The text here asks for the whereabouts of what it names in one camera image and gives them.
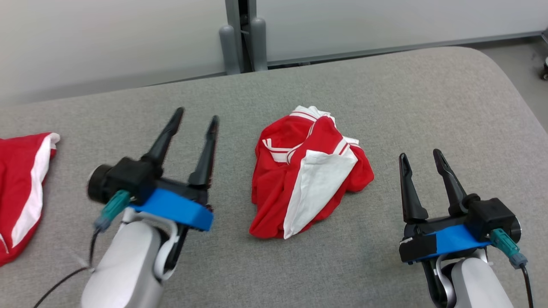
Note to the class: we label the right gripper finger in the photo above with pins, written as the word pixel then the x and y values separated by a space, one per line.
pixel 451 184
pixel 409 192

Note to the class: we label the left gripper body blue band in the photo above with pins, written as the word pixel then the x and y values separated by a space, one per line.
pixel 175 209

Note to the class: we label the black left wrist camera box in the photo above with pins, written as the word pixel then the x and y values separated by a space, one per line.
pixel 128 177

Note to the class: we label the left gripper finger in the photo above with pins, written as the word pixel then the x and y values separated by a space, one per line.
pixel 207 158
pixel 165 143

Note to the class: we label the grey rounded post foot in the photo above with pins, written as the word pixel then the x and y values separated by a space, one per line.
pixel 259 42
pixel 229 49

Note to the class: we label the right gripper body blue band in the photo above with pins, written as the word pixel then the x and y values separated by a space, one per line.
pixel 449 241

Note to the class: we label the black caster wheel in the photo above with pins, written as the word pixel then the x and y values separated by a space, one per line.
pixel 545 70

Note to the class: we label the red shorts white side stripe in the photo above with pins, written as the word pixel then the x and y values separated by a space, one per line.
pixel 17 171

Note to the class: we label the red white jersey garment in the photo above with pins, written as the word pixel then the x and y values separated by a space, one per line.
pixel 278 184

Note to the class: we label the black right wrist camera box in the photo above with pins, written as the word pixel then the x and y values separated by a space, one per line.
pixel 492 218

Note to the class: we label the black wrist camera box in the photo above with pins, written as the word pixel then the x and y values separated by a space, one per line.
pixel 492 218
pixel 128 177

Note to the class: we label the grey partition frame post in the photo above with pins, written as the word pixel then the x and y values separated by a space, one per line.
pixel 242 25

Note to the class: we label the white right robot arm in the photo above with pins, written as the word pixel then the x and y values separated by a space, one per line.
pixel 475 282

